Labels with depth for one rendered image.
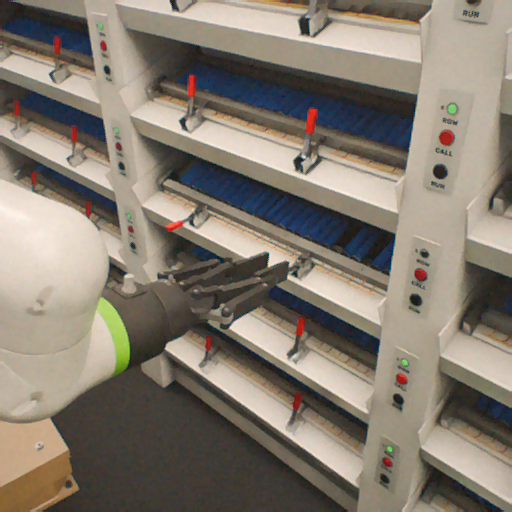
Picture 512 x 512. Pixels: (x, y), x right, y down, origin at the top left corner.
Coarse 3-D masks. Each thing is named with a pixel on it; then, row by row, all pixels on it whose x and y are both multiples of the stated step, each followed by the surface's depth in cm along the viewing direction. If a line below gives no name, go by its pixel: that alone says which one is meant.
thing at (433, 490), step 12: (432, 468) 105; (432, 480) 105; (444, 480) 107; (456, 480) 105; (420, 492) 105; (432, 492) 104; (444, 492) 104; (456, 492) 103; (468, 492) 103; (408, 504) 102; (420, 504) 106; (432, 504) 104; (444, 504) 105; (456, 504) 103; (468, 504) 101; (480, 504) 102; (492, 504) 101
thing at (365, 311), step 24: (168, 168) 125; (216, 168) 125; (144, 192) 122; (168, 216) 119; (192, 240) 118; (216, 240) 110; (240, 240) 109; (264, 240) 107; (288, 288) 102; (312, 288) 97; (336, 288) 96; (360, 288) 94; (336, 312) 96; (360, 312) 91
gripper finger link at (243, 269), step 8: (256, 256) 82; (264, 256) 83; (240, 264) 80; (248, 264) 81; (256, 264) 83; (264, 264) 84; (232, 272) 80; (240, 272) 80; (248, 272) 82; (232, 280) 81; (240, 280) 81
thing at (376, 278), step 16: (176, 192) 121; (192, 192) 118; (208, 208) 115; (224, 208) 112; (224, 224) 111; (240, 224) 111; (256, 224) 107; (256, 240) 106; (288, 240) 102; (304, 240) 101; (320, 256) 98; (336, 256) 97; (352, 272) 95; (368, 272) 93; (384, 288) 92
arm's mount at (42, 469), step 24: (0, 432) 92; (24, 432) 92; (48, 432) 92; (0, 456) 89; (24, 456) 89; (48, 456) 89; (0, 480) 85; (24, 480) 87; (48, 480) 90; (72, 480) 95; (0, 504) 86; (24, 504) 89; (48, 504) 92
